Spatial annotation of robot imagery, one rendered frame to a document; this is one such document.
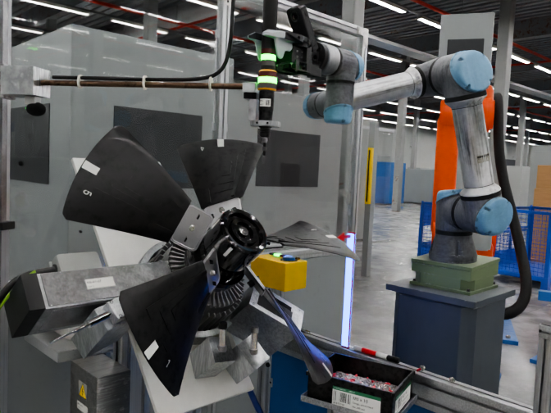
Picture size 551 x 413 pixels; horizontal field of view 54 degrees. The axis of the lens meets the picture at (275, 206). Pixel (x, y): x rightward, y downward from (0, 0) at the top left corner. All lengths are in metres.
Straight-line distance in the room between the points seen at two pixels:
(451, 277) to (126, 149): 1.08
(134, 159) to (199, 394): 0.53
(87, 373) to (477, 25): 4.45
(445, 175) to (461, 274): 3.50
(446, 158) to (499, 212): 3.56
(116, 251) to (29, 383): 0.65
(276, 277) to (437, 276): 0.51
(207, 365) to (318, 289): 1.40
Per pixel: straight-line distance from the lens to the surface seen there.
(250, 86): 1.27
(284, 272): 1.67
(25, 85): 1.49
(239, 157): 1.38
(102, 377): 1.43
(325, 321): 2.65
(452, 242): 1.80
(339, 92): 1.44
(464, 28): 5.21
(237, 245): 1.13
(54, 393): 1.91
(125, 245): 1.37
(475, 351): 1.78
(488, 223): 1.67
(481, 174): 1.67
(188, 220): 1.18
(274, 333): 1.35
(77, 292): 1.12
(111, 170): 1.16
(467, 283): 1.79
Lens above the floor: 1.36
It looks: 4 degrees down
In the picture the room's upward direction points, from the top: 3 degrees clockwise
